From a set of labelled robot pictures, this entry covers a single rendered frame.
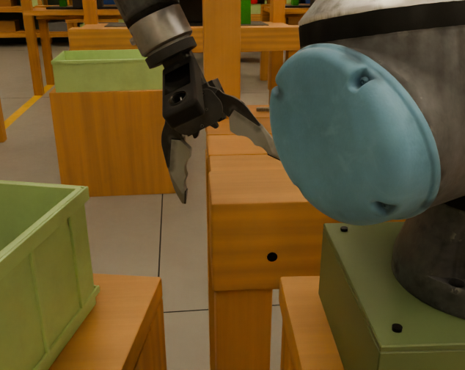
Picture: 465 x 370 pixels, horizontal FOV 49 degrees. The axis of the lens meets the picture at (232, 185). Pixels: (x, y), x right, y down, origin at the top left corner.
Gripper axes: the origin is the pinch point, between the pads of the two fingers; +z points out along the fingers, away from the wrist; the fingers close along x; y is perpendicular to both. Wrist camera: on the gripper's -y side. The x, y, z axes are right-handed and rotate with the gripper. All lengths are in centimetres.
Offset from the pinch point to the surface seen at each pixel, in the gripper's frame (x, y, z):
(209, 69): 5, 61, -17
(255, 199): -1.2, 4.9, 4.3
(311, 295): -4.9, -10.9, 14.0
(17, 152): 193, 290, -32
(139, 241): 87, 165, 39
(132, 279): 19.8, 0.4, 6.9
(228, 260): 6.5, 4.2, 11.1
